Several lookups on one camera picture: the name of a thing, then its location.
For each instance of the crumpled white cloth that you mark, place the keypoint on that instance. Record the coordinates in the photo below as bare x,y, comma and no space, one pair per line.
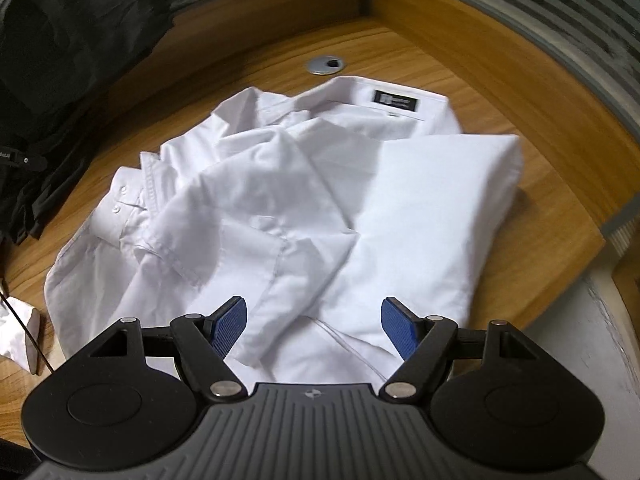
20,332

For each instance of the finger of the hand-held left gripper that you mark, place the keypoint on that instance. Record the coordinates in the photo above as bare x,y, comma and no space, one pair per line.
25,160

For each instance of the frosted striped glass partition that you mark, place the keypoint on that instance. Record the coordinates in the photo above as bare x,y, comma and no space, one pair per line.
550,5

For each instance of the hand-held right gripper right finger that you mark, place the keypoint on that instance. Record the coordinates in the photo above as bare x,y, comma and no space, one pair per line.
398,329

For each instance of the white dress shirt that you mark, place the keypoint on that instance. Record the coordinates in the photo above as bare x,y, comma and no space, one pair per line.
310,200

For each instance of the wooden desk partition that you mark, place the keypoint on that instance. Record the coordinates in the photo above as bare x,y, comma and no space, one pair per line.
500,60

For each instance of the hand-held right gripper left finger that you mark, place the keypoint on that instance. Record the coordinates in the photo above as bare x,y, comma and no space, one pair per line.
229,327

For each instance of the black clothing pile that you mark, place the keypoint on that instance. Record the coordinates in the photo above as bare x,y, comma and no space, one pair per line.
75,60

